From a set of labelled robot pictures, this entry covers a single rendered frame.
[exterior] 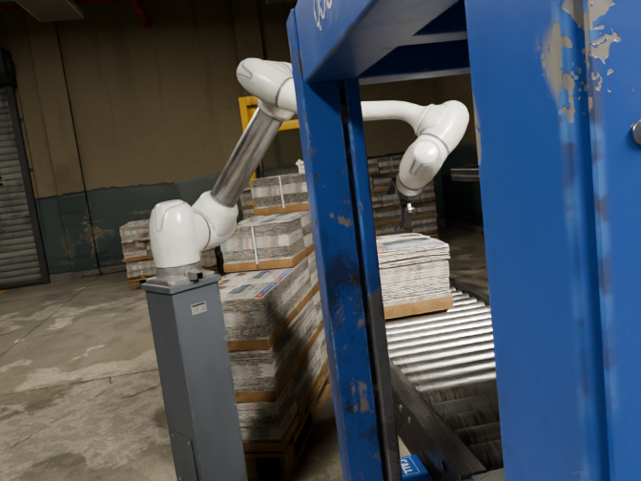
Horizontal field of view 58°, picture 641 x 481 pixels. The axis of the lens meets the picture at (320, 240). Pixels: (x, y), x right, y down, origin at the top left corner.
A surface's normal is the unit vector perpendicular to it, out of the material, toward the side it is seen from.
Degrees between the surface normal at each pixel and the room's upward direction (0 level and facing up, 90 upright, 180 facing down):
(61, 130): 90
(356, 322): 90
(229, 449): 90
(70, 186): 90
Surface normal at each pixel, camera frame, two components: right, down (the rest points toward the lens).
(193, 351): 0.70, 0.01
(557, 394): -0.98, 0.14
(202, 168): 0.16, 0.11
